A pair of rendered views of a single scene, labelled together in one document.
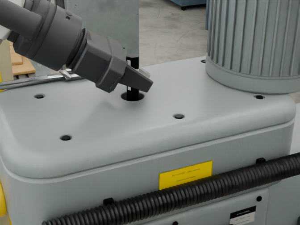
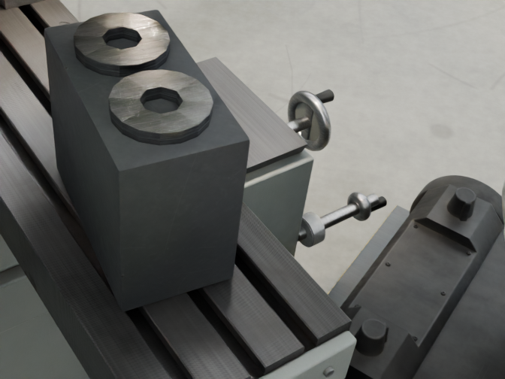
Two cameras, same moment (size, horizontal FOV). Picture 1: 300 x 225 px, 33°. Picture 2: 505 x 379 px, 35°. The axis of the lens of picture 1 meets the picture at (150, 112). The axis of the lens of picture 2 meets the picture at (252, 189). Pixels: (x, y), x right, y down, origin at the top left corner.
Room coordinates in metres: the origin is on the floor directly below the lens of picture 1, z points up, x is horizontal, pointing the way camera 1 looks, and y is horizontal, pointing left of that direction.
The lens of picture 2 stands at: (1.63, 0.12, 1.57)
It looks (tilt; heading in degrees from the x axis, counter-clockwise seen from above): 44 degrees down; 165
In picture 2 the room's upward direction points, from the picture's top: 8 degrees clockwise
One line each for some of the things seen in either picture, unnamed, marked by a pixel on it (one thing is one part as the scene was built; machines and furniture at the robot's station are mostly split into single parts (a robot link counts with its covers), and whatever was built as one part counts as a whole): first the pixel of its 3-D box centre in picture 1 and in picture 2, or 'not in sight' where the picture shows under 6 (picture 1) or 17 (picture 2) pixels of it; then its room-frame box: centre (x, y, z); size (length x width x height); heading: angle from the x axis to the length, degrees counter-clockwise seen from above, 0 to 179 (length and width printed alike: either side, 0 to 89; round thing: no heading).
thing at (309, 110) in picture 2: not in sight; (293, 126); (0.53, 0.48, 0.64); 0.16 x 0.12 x 0.12; 115
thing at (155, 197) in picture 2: not in sight; (140, 150); (1.03, 0.16, 1.04); 0.22 x 0.12 x 0.20; 16
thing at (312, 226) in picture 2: not in sight; (342, 213); (0.64, 0.57, 0.52); 0.22 x 0.06 x 0.06; 115
